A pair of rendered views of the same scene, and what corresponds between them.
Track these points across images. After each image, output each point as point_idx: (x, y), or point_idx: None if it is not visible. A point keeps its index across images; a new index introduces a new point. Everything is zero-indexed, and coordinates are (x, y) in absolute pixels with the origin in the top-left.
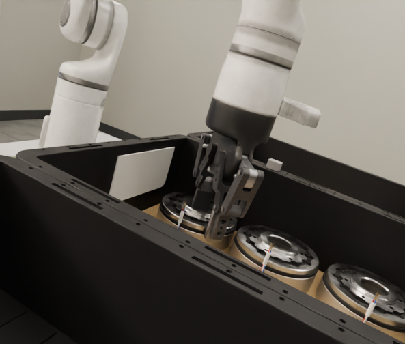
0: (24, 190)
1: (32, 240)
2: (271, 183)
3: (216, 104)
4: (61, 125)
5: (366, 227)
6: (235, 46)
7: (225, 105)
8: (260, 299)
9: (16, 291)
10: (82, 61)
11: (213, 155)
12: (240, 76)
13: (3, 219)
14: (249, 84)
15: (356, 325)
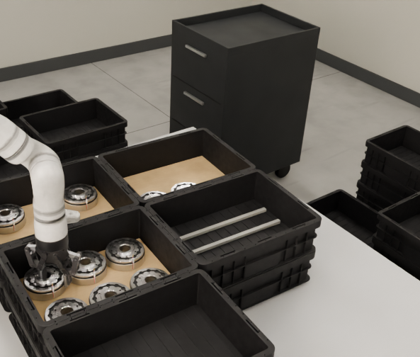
0: (63, 329)
1: (71, 338)
2: None
3: (47, 244)
4: None
5: (105, 226)
6: (45, 221)
7: (53, 242)
8: (138, 296)
9: (69, 355)
10: None
11: (47, 256)
12: (55, 231)
13: (57, 343)
14: (60, 231)
15: (153, 282)
